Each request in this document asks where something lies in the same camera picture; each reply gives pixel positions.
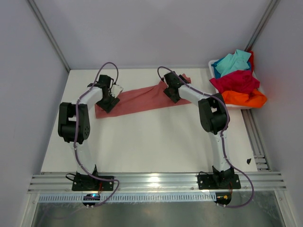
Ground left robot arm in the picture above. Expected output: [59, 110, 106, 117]
[58, 75, 123, 191]

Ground left corner aluminium post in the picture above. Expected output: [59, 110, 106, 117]
[26, 0, 71, 73]

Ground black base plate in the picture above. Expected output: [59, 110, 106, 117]
[72, 175, 114, 192]
[197, 171, 241, 190]

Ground red t shirt in bin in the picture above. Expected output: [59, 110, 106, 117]
[248, 51, 254, 72]

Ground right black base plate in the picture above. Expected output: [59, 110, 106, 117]
[197, 171, 241, 190]

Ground right side aluminium rail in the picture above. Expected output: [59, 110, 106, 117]
[241, 109, 271, 172]

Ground slotted grey cable duct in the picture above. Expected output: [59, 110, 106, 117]
[37, 192, 215, 203]

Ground corner aluminium post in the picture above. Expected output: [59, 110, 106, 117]
[26, 0, 71, 73]
[245, 0, 280, 51]

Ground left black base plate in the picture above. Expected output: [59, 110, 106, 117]
[72, 175, 114, 192]

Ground teal t shirt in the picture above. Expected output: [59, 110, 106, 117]
[211, 49, 253, 79]

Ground left black controller board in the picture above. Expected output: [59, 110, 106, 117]
[82, 193, 100, 207]

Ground black controller board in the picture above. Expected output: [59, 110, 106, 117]
[82, 193, 100, 207]
[215, 192, 232, 206]

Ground right corner aluminium post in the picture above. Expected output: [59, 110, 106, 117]
[245, 0, 280, 51]

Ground aluminium rail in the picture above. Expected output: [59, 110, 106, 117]
[27, 172, 286, 193]
[241, 109, 271, 172]

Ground aluminium front rail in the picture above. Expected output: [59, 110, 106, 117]
[27, 172, 286, 193]

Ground orange t shirt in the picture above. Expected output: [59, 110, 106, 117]
[222, 89, 267, 108]

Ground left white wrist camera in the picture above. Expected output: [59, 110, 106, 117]
[110, 84, 123, 98]

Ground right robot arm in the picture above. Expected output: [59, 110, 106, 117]
[162, 72, 234, 189]

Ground crimson red t shirt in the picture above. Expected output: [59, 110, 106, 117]
[210, 70, 260, 94]

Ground salmon pink t shirt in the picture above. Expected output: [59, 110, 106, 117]
[95, 81, 190, 119]

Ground right black controller board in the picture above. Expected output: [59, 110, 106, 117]
[215, 192, 232, 206]

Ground white plastic bin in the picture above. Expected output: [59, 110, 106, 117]
[207, 58, 258, 111]

